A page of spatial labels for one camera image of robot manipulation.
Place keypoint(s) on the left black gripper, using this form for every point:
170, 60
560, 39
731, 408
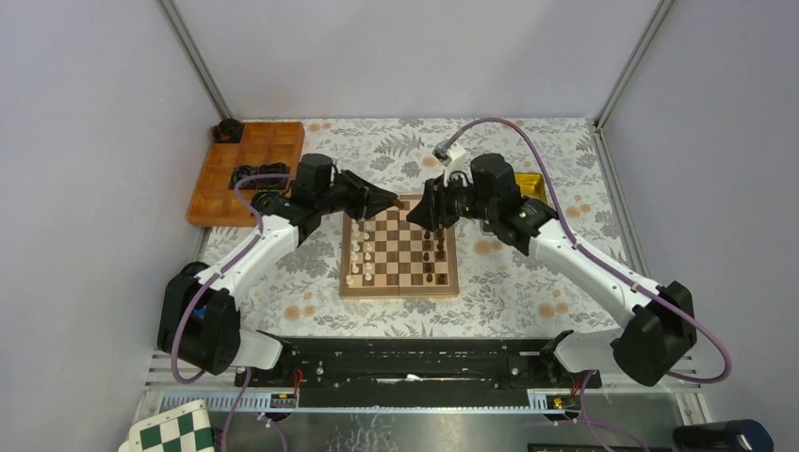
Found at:
367, 199

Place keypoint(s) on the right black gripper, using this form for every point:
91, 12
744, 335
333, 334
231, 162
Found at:
435, 200

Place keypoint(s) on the gold metal tin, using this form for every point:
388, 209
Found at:
531, 185

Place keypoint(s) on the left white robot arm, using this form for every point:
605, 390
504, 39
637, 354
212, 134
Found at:
200, 321

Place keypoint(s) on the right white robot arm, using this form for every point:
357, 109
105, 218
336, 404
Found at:
649, 337

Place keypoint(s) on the wooden chess board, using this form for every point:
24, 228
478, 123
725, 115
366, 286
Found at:
396, 261

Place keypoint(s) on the floral table cloth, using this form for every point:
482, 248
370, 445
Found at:
502, 293

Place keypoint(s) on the orange compartment tray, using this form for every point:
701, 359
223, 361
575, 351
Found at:
265, 147

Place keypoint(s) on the black item tray corner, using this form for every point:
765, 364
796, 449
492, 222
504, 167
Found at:
228, 131

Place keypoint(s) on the green checkered roll mat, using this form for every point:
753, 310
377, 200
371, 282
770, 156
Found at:
185, 428

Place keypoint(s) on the dark cylinder bottle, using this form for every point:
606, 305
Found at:
742, 435

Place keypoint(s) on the black mounting rail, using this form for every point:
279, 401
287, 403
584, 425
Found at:
425, 373

